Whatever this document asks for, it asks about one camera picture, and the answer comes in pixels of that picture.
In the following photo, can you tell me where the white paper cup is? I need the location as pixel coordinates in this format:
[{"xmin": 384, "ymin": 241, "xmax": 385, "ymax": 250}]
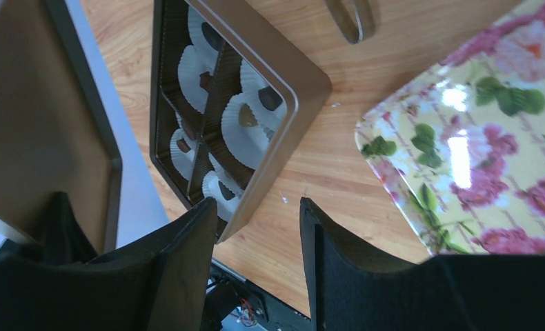
[
  {"xmin": 221, "ymin": 93, "xmax": 270, "ymax": 170},
  {"xmin": 177, "ymin": 45, "xmax": 212, "ymax": 114},
  {"xmin": 240, "ymin": 60, "xmax": 287, "ymax": 132},
  {"xmin": 170, "ymin": 128, "xmax": 197, "ymax": 181},
  {"xmin": 208, "ymin": 153, "xmax": 244, "ymax": 197},
  {"xmin": 202, "ymin": 171, "xmax": 240, "ymax": 222},
  {"xmin": 188, "ymin": 7, "xmax": 224, "ymax": 73}
]

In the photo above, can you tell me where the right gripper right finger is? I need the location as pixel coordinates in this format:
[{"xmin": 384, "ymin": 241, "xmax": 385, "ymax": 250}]
[{"xmin": 299, "ymin": 197, "xmax": 545, "ymax": 330}]

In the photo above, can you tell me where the brown rectangular chocolate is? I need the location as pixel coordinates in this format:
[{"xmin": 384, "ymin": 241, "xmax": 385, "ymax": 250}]
[{"xmin": 199, "ymin": 71, "xmax": 212, "ymax": 92}]

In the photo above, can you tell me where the dark round chocolate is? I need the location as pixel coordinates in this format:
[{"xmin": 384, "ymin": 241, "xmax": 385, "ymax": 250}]
[{"xmin": 218, "ymin": 181, "xmax": 236, "ymax": 201}]

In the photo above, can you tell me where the metallic box lid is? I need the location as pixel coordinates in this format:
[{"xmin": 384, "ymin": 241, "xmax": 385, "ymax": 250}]
[{"xmin": 0, "ymin": 1, "xmax": 122, "ymax": 253}]

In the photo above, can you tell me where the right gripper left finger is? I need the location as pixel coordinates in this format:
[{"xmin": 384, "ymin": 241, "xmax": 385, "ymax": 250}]
[{"xmin": 0, "ymin": 198, "xmax": 218, "ymax": 330}]

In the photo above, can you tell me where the heart shaped chocolate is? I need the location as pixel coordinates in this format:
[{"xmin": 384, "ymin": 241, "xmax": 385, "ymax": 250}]
[{"xmin": 238, "ymin": 103, "xmax": 259, "ymax": 128}]

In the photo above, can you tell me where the brown compartment chocolate box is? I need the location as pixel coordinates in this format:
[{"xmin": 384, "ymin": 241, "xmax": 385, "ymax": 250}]
[{"xmin": 150, "ymin": 1, "xmax": 332, "ymax": 242}]

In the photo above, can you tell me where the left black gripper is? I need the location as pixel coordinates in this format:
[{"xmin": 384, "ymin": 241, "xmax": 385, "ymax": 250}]
[{"xmin": 0, "ymin": 192, "xmax": 98, "ymax": 264}]

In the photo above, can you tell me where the dark oval chocolate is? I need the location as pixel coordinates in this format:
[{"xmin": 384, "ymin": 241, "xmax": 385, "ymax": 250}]
[{"xmin": 201, "ymin": 22, "xmax": 225, "ymax": 52}]

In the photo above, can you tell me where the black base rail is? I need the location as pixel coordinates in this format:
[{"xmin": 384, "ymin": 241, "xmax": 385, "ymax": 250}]
[{"xmin": 200, "ymin": 258, "xmax": 312, "ymax": 330}]

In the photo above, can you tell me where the floral rectangular tray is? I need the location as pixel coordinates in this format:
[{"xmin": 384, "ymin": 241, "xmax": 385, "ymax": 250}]
[{"xmin": 355, "ymin": 1, "xmax": 545, "ymax": 255}]

